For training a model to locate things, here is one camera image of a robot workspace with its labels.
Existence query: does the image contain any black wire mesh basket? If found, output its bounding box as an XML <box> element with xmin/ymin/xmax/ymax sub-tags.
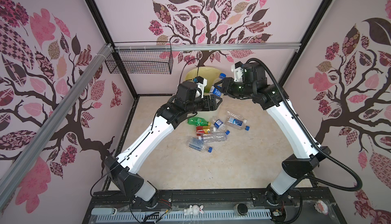
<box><xmin>105</xmin><ymin>41</ymin><xmax>174</xmax><ymax>75</ymax></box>

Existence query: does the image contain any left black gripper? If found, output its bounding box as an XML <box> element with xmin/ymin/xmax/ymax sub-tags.
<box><xmin>185</xmin><ymin>93</ymin><xmax>222</xmax><ymax>114</ymax></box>

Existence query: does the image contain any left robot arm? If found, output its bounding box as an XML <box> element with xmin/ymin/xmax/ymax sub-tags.
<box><xmin>104</xmin><ymin>94</ymin><xmax>223</xmax><ymax>207</ymax></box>

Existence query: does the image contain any aluminium rail back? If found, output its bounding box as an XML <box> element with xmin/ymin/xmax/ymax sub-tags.
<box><xmin>115</xmin><ymin>42</ymin><xmax>301</xmax><ymax>51</ymax></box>

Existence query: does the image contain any yellow plastic bin liner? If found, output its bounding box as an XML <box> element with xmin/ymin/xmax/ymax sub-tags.
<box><xmin>181</xmin><ymin>67</ymin><xmax>226</xmax><ymax>93</ymax></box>

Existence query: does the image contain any red yellow label bottle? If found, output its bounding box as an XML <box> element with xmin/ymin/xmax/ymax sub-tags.
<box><xmin>196</xmin><ymin>126</ymin><xmax>216</xmax><ymax>136</ymax></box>

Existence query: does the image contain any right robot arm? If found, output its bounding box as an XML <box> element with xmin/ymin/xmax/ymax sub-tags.
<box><xmin>223</xmin><ymin>68</ymin><xmax>331</xmax><ymax>199</ymax></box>

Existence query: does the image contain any small blue label bottle front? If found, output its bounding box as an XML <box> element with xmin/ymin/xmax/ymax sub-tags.
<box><xmin>209</xmin><ymin>73</ymin><xmax>226</xmax><ymax>97</ymax></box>

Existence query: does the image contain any aluminium rail left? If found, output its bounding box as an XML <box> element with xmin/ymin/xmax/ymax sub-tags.
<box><xmin>1</xmin><ymin>43</ymin><xmax>113</xmax><ymax>208</ymax></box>

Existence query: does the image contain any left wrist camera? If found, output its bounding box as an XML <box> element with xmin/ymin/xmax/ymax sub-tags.
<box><xmin>176</xmin><ymin>76</ymin><xmax>208</xmax><ymax>102</ymax></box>

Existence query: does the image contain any white vented cable duct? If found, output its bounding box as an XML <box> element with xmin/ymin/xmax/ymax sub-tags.
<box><xmin>90</xmin><ymin>209</ymin><xmax>271</xmax><ymax>224</ymax></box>

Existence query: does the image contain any white bunny figurine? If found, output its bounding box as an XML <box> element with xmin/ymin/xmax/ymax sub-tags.
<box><xmin>183</xmin><ymin>205</ymin><xmax>204</xmax><ymax>216</ymax></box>

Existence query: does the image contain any black corrugated cable hose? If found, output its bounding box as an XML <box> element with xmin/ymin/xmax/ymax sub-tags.
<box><xmin>246</xmin><ymin>57</ymin><xmax>364</xmax><ymax>192</ymax></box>

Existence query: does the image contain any green bottle near bin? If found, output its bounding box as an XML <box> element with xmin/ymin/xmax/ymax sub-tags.
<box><xmin>187</xmin><ymin>117</ymin><xmax>211</xmax><ymax>126</ymax></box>

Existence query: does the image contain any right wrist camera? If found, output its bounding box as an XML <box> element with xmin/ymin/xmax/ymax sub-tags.
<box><xmin>231</xmin><ymin>62</ymin><xmax>255</xmax><ymax>83</ymax></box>

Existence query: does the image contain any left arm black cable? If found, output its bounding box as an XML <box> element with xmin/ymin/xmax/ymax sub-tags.
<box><xmin>178</xmin><ymin>58</ymin><xmax>201</xmax><ymax>87</ymax></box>

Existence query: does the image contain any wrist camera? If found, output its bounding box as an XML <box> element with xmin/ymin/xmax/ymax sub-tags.
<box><xmin>231</xmin><ymin>62</ymin><xmax>255</xmax><ymax>83</ymax></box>
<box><xmin>176</xmin><ymin>76</ymin><xmax>208</xmax><ymax>102</ymax></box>

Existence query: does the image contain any white plastic waste bin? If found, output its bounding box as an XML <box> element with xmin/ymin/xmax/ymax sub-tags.
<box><xmin>196</xmin><ymin>108</ymin><xmax>220</xmax><ymax>121</ymax></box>

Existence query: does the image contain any clear bottle light blue label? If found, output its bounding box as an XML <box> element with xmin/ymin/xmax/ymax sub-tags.
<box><xmin>186</xmin><ymin>137</ymin><xmax>213</xmax><ymax>153</ymax></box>

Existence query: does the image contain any aluminium rail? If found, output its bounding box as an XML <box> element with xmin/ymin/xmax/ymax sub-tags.
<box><xmin>1</xmin><ymin>43</ymin><xmax>113</xmax><ymax>208</ymax></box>
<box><xmin>115</xmin><ymin>42</ymin><xmax>301</xmax><ymax>51</ymax></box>

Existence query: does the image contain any pink white round ornament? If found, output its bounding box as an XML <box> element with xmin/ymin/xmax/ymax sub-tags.
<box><xmin>314</xmin><ymin>200</ymin><xmax>328</xmax><ymax>215</ymax></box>

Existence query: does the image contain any black round knob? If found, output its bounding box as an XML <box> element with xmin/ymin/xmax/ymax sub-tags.
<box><xmin>233</xmin><ymin>203</ymin><xmax>248</xmax><ymax>216</ymax></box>

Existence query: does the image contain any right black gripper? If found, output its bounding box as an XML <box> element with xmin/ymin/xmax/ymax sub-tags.
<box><xmin>213</xmin><ymin>78</ymin><xmax>254</xmax><ymax>101</ymax></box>

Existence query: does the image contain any clear bottle purple cap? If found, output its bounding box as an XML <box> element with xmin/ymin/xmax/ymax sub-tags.
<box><xmin>198</xmin><ymin>132</ymin><xmax>228</xmax><ymax>142</ymax></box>

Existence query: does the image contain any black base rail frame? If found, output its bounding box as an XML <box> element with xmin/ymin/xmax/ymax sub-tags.
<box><xmin>82</xmin><ymin>187</ymin><xmax>346</xmax><ymax>224</ymax></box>

